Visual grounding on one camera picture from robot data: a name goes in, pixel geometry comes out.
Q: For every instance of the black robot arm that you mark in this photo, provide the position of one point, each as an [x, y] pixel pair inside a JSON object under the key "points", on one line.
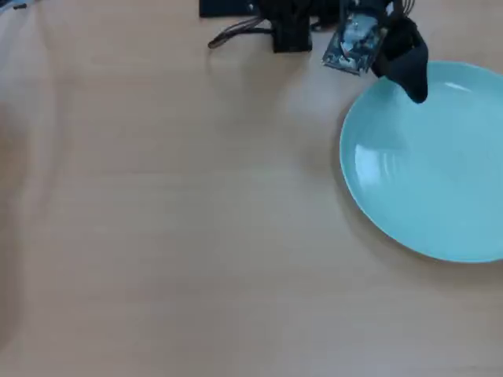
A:
{"points": [[291, 27]]}

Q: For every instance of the light green bowl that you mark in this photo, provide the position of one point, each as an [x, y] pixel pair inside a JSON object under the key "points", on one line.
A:
{"points": [[428, 165]]}

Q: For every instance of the black flat base plate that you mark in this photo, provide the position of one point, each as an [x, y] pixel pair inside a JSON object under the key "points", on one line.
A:
{"points": [[226, 8]]}

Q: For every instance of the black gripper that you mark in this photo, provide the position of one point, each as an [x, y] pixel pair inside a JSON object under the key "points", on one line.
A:
{"points": [[401, 37]]}

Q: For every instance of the pale blue white object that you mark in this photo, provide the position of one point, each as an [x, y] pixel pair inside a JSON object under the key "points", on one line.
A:
{"points": [[15, 4]]}

